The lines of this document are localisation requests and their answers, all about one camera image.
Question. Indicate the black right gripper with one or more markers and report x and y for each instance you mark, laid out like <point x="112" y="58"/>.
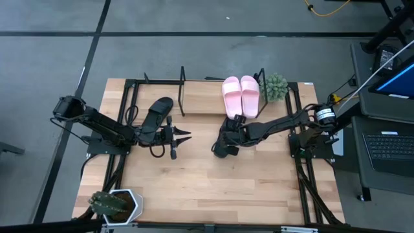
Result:
<point x="233" y="136"/>

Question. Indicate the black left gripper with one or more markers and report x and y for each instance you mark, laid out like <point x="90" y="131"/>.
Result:
<point x="168" y="136"/>

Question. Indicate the black rubber slide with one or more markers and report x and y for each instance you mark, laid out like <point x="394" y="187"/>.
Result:
<point x="217" y="150"/>
<point x="160" y="108"/>

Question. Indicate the pink rubber slide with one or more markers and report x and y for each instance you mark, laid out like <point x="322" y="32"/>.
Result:
<point x="232" y="97"/>
<point x="250" y="95"/>

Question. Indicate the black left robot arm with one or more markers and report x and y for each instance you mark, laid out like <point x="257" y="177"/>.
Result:
<point x="103" y="124"/>

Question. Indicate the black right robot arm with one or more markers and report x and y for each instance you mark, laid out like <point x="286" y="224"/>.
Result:
<point x="278" y="124"/>

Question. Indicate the round green succulent plant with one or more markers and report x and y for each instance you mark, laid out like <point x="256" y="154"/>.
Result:
<point x="275" y="87"/>

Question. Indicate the white hexagonal plant pot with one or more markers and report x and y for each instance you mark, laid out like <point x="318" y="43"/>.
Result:
<point x="137" y="202"/>

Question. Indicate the green cactus plant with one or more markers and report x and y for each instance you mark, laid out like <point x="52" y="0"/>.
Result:
<point x="106" y="204"/>

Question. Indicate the yellow plug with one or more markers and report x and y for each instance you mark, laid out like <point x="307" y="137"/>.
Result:
<point x="337" y="97"/>

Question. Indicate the dark furniture foot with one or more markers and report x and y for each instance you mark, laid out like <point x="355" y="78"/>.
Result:
<point x="11" y="148"/>

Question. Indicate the black power adapter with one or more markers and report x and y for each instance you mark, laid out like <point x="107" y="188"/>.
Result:
<point x="386" y="59"/>

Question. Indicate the monitor with blue screen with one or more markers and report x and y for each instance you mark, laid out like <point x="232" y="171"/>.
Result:
<point x="398" y="81"/>

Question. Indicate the black stand leg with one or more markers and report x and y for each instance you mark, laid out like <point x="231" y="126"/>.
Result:
<point x="388" y="27"/>

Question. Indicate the wooden shelf with black frame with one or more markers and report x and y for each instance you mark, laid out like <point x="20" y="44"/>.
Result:
<point x="200" y="97"/>

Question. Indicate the black aluminium table frame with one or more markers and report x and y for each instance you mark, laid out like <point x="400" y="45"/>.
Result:
<point x="158" y="82"/>

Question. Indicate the silver metal bracket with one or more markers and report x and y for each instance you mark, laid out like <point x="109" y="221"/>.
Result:
<point x="299" y="229"/>

